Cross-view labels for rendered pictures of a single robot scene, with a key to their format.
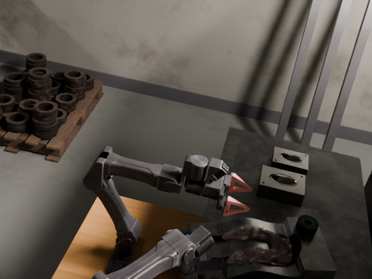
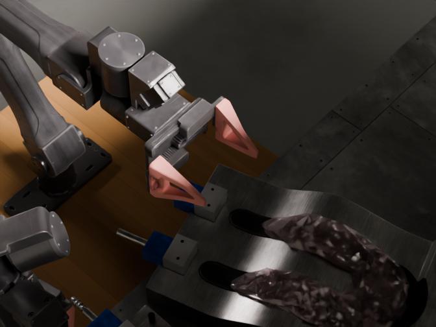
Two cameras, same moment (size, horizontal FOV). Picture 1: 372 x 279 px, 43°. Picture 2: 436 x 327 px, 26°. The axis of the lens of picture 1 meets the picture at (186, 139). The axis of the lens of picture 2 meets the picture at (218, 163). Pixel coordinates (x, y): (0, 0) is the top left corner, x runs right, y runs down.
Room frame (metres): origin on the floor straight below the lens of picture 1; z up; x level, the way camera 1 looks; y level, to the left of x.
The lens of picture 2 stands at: (0.58, -0.59, 2.16)
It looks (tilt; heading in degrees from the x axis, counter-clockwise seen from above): 55 degrees down; 35
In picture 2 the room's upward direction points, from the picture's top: straight up
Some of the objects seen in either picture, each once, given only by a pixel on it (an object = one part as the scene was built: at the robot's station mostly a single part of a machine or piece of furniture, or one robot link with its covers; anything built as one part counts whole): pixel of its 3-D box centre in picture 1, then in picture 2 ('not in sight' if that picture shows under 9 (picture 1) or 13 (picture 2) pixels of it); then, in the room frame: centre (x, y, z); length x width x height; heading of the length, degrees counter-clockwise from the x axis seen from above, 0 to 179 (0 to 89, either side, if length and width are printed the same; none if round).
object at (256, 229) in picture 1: (259, 243); (326, 272); (1.24, -0.33, 0.90); 0.26 x 0.18 x 0.08; 99
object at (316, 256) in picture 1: (257, 250); (327, 282); (1.25, -0.33, 0.85); 0.50 x 0.26 x 0.11; 99
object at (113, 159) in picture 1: (133, 176); (27, 38); (1.17, 0.15, 1.17); 0.30 x 0.09 x 0.12; 83
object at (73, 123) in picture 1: (41, 94); not in sight; (3.13, 1.17, 0.20); 1.07 x 0.74 x 0.39; 173
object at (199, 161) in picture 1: (186, 171); (109, 65); (1.16, -0.02, 1.24); 0.12 x 0.09 x 0.12; 83
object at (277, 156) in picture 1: (289, 162); not in sight; (1.87, -0.52, 0.83); 0.17 x 0.13 x 0.06; 82
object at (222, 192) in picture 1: (213, 190); (162, 126); (1.14, -0.11, 1.20); 0.10 x 0.07 x 0.07; 173
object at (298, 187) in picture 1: (280, 185); not in sight; (1.68, -0.46, 0.83); 0.20 x 0.15 x 0.07; 82
